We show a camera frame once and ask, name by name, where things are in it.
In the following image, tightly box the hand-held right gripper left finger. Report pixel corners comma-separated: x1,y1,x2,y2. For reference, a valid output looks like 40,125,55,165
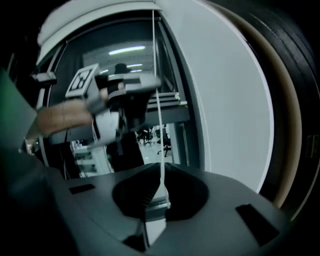
47,162,161,254

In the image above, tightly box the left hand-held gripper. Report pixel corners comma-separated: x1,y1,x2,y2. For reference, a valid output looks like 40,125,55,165
64,63,162,149

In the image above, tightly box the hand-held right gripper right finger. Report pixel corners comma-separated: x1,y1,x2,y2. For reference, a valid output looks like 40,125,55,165
154,162,296,256

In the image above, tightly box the white bead pull chain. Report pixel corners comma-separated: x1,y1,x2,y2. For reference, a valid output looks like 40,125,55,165
151,8,212,210

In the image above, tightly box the grey roller blind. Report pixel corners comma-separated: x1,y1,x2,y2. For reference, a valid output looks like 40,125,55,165
36,0,161,50

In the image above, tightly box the person's left forearm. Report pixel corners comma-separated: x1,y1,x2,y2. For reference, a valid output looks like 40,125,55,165
34,101,96,138

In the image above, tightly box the black framed window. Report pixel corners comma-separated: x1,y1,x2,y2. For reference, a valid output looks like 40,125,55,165
32,14,202,181

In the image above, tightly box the dark board with pale edge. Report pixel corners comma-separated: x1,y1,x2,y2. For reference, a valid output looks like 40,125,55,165
219,7,304,211

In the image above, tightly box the stack of dark wooden boards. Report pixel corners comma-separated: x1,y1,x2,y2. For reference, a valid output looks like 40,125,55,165
209,0,320,222

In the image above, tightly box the aluminium blind bottom rail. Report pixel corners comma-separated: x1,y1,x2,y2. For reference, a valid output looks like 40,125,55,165
146,91,190,108

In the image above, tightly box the grey window handle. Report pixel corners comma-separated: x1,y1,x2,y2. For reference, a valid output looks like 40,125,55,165
30,71,57,87

